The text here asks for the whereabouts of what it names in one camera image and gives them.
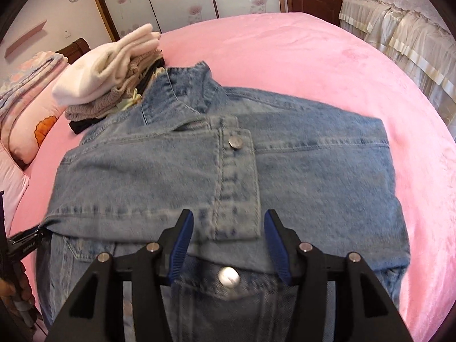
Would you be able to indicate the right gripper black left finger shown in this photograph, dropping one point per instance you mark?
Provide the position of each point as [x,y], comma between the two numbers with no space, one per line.
[94,309]

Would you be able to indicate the cream ruffled covered furniture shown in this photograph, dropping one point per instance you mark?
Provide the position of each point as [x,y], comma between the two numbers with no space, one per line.
[415,37]

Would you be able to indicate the blue denim jacket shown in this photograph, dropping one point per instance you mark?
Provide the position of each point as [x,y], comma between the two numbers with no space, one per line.
[228,154]

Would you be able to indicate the pink cartoon pillow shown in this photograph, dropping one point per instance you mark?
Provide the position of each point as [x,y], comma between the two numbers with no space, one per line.
[33,124]

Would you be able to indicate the light green folded garment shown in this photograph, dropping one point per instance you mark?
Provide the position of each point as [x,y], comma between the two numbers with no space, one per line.
[140,90]

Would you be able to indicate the person's left hand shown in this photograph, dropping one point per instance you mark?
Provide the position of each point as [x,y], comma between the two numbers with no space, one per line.
[8,290]

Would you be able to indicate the white folded sweater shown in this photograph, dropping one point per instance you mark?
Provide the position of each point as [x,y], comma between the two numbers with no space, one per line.
[102,68]

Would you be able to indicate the folded floral quilt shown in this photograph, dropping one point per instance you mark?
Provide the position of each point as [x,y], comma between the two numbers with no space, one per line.
[20,88]

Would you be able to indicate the dark wooden headboard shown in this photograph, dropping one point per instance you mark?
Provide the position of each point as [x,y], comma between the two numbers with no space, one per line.
[75,50]

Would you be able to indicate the grey knitted folded sweater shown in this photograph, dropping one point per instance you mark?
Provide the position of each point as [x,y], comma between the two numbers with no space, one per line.
[103,103]

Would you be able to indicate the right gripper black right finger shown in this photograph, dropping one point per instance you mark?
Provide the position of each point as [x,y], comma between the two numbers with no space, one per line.
[363,310]

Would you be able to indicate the black folded garment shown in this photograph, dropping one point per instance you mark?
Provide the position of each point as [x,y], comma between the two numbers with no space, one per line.
[80,125]

